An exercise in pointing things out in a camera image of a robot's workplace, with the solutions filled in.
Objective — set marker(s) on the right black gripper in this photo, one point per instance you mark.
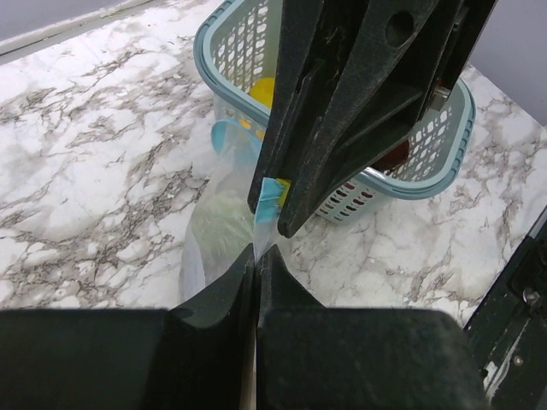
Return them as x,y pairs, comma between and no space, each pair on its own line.
408,56

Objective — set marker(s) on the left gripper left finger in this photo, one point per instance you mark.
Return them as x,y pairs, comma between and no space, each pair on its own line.
194,356

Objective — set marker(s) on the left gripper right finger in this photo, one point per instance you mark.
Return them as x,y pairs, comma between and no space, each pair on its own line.
314,357

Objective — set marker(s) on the yellow lemon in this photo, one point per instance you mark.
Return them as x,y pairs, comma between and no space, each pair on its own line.
263,91

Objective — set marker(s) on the light blue plastic basket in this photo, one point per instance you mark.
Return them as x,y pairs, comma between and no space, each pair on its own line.
238,44

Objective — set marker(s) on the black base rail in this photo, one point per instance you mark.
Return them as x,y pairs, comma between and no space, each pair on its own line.
507,331

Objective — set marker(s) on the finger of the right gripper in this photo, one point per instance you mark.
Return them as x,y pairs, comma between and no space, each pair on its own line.
315,41

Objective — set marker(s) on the clear blue-zipper bag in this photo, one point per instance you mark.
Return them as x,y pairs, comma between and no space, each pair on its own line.
236,154

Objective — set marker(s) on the dark red apple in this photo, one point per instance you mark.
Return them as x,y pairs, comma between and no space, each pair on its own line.
393,158

